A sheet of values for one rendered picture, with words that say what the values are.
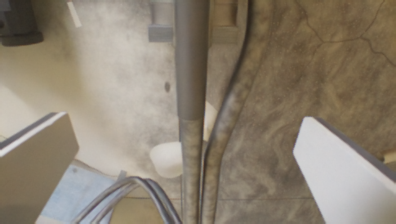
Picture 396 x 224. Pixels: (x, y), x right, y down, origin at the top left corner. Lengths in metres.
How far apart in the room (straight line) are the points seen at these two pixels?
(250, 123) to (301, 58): 0.52
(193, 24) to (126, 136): 1.38
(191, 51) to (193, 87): 0.03
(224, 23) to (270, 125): 1.23
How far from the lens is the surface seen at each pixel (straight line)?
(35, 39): 1.34
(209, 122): 1.33
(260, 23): 0.32
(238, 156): 1.58
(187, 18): 0.17
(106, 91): 1.39
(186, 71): 0.18
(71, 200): 1.55
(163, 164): 1.60
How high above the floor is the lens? 1.17
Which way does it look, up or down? 61 degrees down
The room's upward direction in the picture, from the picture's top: 180 degrees clockwise
